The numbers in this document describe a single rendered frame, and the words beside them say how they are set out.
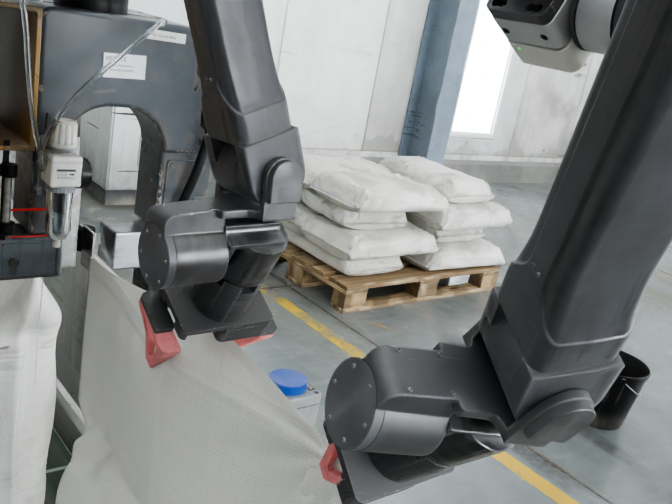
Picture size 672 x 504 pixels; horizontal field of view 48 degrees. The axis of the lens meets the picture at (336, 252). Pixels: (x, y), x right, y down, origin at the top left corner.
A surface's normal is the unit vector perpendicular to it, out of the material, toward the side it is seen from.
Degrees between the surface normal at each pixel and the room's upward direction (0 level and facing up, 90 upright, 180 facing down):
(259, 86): 76
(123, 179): 90
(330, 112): 90
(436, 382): 30
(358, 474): 46
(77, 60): 90
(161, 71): 90
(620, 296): 111
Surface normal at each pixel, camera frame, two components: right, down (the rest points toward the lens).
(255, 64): 0.66, 0.19
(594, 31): -0.76, 0.50
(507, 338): -0.73, -0.31
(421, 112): -0.78, 0.05
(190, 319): 0.45, -0.65
